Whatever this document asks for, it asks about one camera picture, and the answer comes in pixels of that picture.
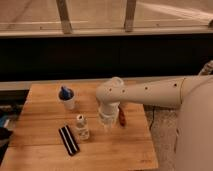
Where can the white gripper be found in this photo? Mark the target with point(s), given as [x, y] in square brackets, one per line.
[108, 120]

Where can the small clear plastic bottle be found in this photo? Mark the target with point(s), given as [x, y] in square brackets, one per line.
[82, 127]

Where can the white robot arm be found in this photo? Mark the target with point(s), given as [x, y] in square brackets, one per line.
[192, 95]

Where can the dark red elongated object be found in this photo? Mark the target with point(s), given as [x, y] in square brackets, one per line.
[122, 119]

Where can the blue object in cup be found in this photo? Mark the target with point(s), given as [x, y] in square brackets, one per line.
[65, 93]

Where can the white cup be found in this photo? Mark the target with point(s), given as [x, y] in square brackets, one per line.
[69, 104]

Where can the black striped rectangular block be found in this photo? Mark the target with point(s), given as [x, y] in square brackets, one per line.
[69, 140]

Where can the wooden table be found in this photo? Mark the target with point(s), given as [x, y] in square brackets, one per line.
[36, 144]

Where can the dark blue object at left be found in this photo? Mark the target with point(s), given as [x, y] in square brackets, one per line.
[5, 135]

